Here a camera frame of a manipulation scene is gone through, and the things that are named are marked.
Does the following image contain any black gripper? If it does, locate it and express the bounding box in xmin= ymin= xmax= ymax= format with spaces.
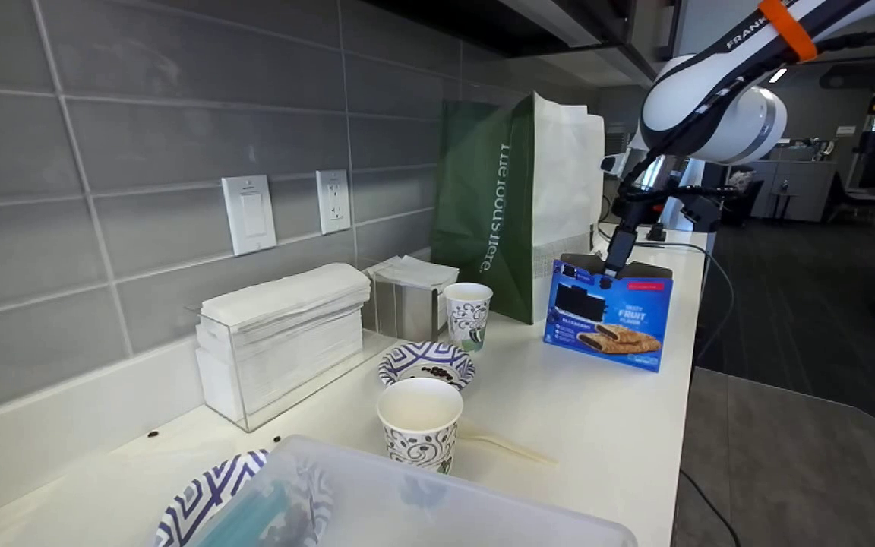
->
xmin=601 ymin=150 xmax=731 ymax=283

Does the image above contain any blue cardboard snack box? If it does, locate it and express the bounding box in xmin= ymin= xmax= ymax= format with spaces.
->
xmin=541 ymin=252 xmax=679 ymax=378

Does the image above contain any green and white paper bag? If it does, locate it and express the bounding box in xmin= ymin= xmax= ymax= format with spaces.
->
xmin=428 ymin=90 xmax=609 ymax=327

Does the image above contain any patterned paper cup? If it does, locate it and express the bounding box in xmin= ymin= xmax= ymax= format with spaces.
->
xmin=441 ymin=280 xmax=497 ymax=356
xmin=371 ymin=373 xmax=469 ymax=477

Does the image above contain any steel napkin holder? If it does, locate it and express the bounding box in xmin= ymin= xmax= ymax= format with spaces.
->
xmin=361 ymin=252 xmax=461 ymax=344

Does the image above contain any blue patterned paper bowl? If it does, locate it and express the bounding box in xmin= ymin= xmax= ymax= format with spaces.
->
xmin=375 ymin=337 xmax=479 ymax=396

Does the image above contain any cream plastic spoon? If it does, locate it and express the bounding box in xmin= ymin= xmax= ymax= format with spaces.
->
xmin=458 ymin=429 xmax=564 ymax=471

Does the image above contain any dark upper cabinet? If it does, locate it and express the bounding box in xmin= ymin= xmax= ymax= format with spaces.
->
xmin=361 ymin=0 xmax=669 ymax=84

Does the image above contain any clear plastic storage bin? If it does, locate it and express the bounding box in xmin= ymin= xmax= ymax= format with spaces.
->
xmin=185 ymin=430 xmax=645 ymax=547

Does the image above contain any clear acrylic napkin dispenser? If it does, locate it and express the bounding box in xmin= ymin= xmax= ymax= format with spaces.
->
xmin=189 ymin=260 xmax=378 ymax=434

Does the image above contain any teal item in bin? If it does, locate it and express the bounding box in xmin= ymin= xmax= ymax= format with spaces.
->
xmin=193 ymin=471 xmax=309 ymax=547

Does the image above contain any blue patterned paper plate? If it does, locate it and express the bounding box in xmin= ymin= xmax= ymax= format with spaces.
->
xmin=148 ymin=448 xmax=274 ymax=547

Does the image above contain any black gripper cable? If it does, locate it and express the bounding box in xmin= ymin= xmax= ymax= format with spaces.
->
xmin=646 ymin=224 xmax=741 ymax=362

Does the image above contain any black floor power cable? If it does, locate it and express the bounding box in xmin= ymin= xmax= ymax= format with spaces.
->
xmin=679 ymin=466 xmax=746 ymax=547

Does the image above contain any white wall outlet plate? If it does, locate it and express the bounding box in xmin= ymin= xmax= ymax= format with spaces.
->
xmin=313 ymin=168 xmax=357 ymax=237

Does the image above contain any white wall switch plate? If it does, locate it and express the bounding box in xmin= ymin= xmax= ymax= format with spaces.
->
xmin=219 ymin=174 xmax=282 ymax=258

